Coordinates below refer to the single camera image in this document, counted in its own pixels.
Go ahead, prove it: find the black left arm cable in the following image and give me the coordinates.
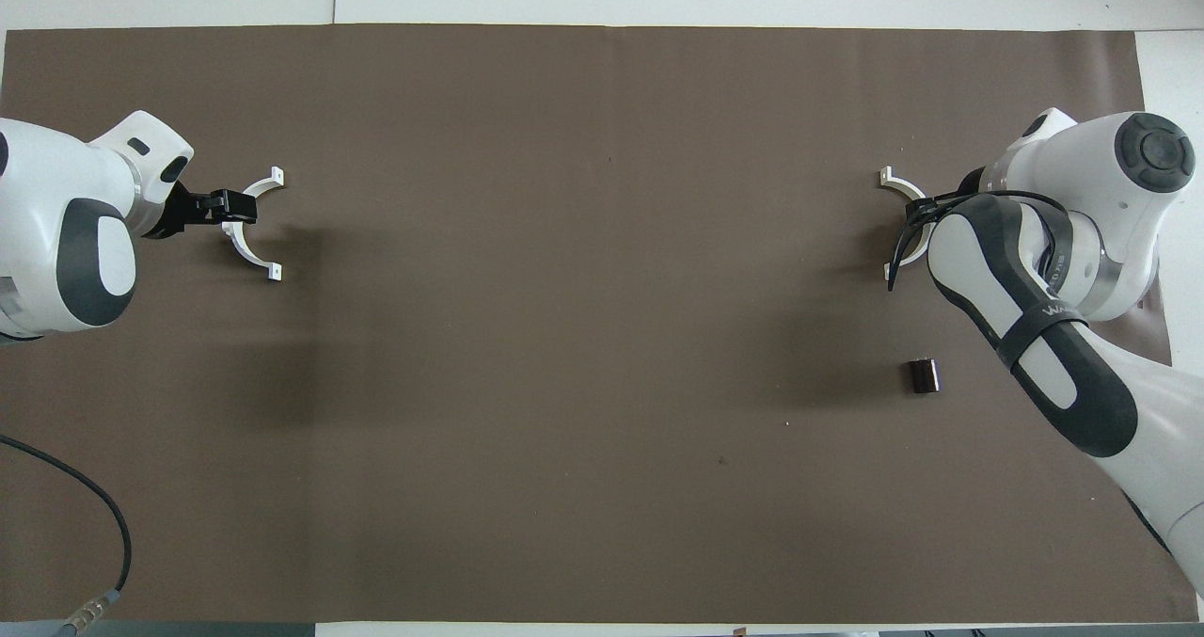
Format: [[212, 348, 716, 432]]
[[0, 435, 133, 637]]

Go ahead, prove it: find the white half-ring pipe clamp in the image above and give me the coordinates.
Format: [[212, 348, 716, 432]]
[[222, 167, 286, 283], [879, 167, 934, 292]]

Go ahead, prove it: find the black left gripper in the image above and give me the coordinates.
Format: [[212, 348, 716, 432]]
[[139, 182, 260, 242]]

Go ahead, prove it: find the brown table mat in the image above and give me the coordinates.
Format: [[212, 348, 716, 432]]
[[0, 24, 1197, 625]]

